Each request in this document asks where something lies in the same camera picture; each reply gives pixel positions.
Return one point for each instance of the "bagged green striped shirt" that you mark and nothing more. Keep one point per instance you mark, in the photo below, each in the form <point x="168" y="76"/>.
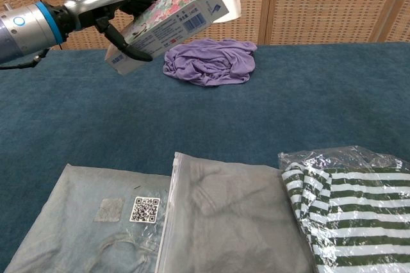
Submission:
<point x="358" y="215"/>

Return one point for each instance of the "blue carpet table cover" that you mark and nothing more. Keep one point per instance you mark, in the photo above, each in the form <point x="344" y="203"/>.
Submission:
<point x="256" y="119"/>

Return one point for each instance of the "wicker folding screen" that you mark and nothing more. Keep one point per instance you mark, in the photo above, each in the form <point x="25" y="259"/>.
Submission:
<point x="304" y="4"/>

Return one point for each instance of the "floral toothpaste box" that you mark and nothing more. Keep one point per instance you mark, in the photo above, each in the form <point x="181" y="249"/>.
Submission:
<point x="173" y="26"/>

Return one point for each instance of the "bagged grey garment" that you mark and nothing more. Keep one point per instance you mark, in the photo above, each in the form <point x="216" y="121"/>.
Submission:
<point x="230" y="215"/>

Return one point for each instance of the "bagged denim garment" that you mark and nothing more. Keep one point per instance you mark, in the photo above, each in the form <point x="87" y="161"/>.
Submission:
<point x="80" y="221"/>

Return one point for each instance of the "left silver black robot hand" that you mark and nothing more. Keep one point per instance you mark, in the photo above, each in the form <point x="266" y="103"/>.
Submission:
<point x="96" y="0"/>

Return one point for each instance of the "crumpled purple cloth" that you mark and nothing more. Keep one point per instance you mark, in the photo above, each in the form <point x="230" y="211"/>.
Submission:
<point x="208" y="61"/>

